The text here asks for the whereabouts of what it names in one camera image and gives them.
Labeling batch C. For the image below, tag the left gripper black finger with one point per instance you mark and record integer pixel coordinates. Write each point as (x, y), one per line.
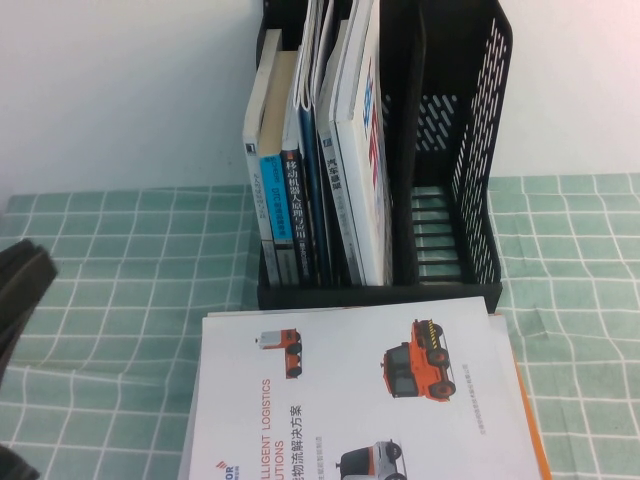
(25, 300)
(15, 255)

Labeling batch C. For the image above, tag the grey-spined car suspension book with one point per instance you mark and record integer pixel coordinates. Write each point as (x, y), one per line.
(337, 175)

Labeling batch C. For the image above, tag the white stapled booklet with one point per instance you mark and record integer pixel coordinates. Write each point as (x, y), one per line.
(306, 60)

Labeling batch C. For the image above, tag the white-spined book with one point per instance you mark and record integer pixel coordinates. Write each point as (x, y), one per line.
(252, 175)

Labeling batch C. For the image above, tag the green checked tablecloth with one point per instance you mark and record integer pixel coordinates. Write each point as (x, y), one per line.
(125, 300)

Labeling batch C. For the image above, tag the white thin booklet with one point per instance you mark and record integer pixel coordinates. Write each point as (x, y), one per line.
(327, 45)

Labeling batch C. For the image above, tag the black plastic book holder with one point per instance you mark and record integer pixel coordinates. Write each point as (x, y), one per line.
(480, 150)

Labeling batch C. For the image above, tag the orange-edged white book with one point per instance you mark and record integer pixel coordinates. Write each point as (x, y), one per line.
(505, 340)

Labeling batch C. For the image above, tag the thin dark blue book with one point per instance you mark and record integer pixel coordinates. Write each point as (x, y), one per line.
(312, 175)

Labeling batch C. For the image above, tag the white magazine blue red print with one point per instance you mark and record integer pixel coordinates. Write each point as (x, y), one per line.
(370, 200)

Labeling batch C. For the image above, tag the black-spined mobile robot book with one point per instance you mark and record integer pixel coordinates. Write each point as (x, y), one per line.
(295, 200)

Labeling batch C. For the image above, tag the cyan-spined book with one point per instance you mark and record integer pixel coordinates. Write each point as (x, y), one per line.
(275, 200)

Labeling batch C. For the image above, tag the red and white Leador brochure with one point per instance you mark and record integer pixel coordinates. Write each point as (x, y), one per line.
(350, 400)

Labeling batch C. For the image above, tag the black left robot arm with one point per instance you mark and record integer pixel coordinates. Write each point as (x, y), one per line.
(15, 465)

